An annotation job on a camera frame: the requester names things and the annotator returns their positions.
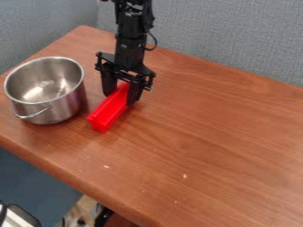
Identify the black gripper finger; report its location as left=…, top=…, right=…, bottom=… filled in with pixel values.
left=101, top=71, right=118, bottom=97
left=127, top=78, right=145, bottom=106

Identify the stainless steel pot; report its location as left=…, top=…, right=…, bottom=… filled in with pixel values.
left=5, top=56, right=86, bottom=125

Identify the black and white floor object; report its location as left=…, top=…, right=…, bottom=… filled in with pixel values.
left=0, top=200, right=42, bottom=227

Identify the red plastic block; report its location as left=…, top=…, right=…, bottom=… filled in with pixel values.
left=87, top=82, right=130, bottom=133

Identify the beige clutter under table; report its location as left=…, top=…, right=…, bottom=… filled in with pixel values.
left=57, top=195, right=114, bottom=227

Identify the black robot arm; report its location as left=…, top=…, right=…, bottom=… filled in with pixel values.
left=95, top=0, right=158, bottom=106

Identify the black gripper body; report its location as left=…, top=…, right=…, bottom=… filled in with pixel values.
left=95, top=34, right=157, bottom=90

